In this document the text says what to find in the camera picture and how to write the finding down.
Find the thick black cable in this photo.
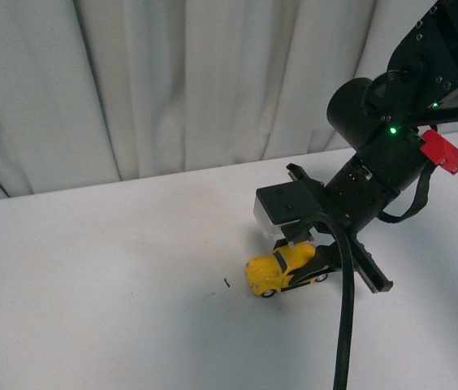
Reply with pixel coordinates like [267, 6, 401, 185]
[300, 212, 356, 390]

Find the yellow beetle toy car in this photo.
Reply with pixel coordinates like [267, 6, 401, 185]
[244, 243, 331, 298]

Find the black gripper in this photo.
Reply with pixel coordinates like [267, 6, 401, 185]
[281, 158, 393, 293]

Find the red plastic block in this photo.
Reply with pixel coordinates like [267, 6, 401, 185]
[421, 129, 458, 175]

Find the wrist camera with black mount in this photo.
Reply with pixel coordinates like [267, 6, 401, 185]
[253, 180, 322, 241]

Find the thin black ribbon cable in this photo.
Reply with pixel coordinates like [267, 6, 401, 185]
[378, 160, 437, 223]

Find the grey-white pleated curtain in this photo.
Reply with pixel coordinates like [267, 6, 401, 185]
[0, 0, 458, 204]

